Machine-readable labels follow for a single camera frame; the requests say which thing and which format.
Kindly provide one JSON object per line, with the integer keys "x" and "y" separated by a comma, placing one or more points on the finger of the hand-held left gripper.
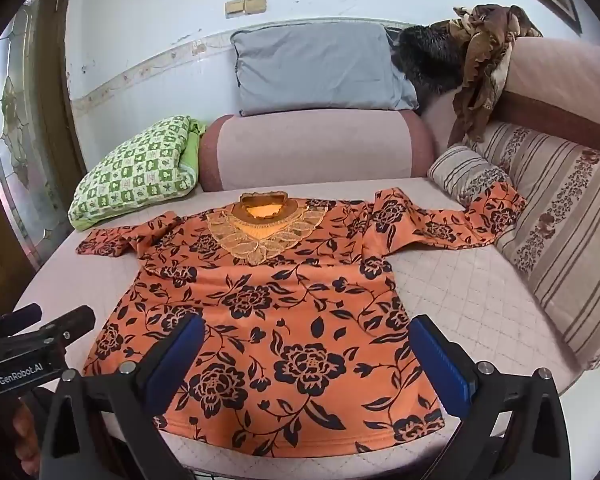
{"x": 15, "y": 316}
{"x": 70, "y": 325}

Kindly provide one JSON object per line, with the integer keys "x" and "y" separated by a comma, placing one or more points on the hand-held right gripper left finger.
{"x": 177, "y": 360}

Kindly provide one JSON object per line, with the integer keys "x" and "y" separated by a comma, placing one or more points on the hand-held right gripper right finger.
{"x": 440, "y": 365}

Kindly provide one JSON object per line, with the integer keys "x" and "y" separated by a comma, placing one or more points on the orange floral shirt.
{"x": 290, "y": 310}

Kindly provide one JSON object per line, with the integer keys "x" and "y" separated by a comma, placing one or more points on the wooden stained glass door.
{"x": 25, "y": 150}

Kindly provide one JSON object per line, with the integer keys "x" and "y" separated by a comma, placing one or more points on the green checked pillow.
{"x": 140, "y": 170}

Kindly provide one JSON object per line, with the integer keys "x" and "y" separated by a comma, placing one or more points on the striped beige pillow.
{"x": 560, "y": 220}

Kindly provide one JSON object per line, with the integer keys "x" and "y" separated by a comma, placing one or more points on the small striped floral cushion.
{"x": 467, "y": 172}

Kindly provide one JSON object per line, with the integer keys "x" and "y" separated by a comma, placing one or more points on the pink sofa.
{"x": 320, "y": 150}

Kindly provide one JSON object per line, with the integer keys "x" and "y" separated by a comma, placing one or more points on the black fur garment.
{"x": 430, "y": 60}

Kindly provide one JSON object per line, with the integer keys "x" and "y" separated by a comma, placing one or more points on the brown patterned scarf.
{"x": 485, "y": 55}

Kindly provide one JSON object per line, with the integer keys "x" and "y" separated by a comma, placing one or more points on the grey pillow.
{"x": 320, "y": 67}

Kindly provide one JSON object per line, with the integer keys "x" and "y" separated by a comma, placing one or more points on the gold wall switch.
{"x": 235, "y": 7}
{"x": 256, "y": 4}

